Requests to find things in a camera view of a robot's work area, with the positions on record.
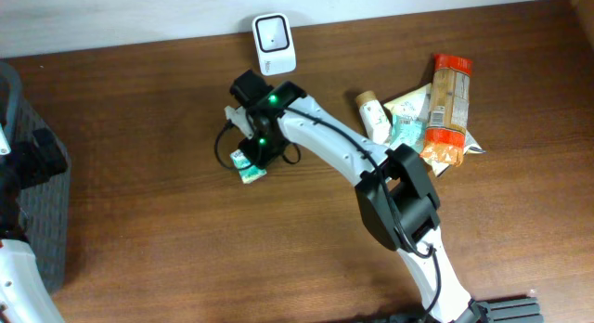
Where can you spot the teal wet wipes pack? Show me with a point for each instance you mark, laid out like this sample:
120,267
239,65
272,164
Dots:
406,131

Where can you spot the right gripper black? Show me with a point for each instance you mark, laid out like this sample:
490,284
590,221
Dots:
262,156

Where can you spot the white tube brown cap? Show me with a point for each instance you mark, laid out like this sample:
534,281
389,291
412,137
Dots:
374,118

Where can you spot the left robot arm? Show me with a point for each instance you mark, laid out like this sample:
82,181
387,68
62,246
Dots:
24,297

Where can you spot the orange spaghetti packet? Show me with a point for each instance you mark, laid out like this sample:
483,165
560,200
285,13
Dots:
446,129

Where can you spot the grey arm base mount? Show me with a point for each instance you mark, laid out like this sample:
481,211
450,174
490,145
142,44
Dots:
521,310

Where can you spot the white barcode scanner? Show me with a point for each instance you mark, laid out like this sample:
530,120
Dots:
274,44

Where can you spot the grey plastic mesh basket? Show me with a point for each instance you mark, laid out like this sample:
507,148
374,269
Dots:
46,206

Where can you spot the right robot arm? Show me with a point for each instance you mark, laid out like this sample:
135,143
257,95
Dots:
396,198

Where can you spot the small teal tissue pack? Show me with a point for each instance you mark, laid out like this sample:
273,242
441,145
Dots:
247,171

